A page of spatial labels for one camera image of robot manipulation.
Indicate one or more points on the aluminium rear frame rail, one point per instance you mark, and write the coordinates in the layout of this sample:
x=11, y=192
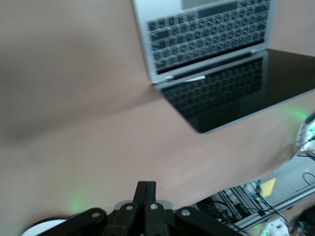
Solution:
x=290, y=202

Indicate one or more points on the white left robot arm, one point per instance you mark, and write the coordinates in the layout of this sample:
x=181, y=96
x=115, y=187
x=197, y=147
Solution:
x=41, y=228

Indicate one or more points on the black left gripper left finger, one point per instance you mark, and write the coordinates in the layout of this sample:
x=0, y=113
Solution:
x=141, y=194

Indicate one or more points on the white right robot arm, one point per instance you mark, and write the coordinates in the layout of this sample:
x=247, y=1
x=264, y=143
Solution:
x=305, y=137

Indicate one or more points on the white device with green light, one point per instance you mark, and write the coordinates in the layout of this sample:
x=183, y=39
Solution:
x=276, y=226

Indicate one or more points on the silver laptop with apple logo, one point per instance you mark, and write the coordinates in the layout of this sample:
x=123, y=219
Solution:
x=172, y=37

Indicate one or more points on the brown table mat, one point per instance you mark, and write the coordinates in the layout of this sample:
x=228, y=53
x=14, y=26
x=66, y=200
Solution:
x=73, y=123

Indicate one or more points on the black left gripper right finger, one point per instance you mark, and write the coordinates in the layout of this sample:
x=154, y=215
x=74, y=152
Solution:
x=150, y=194

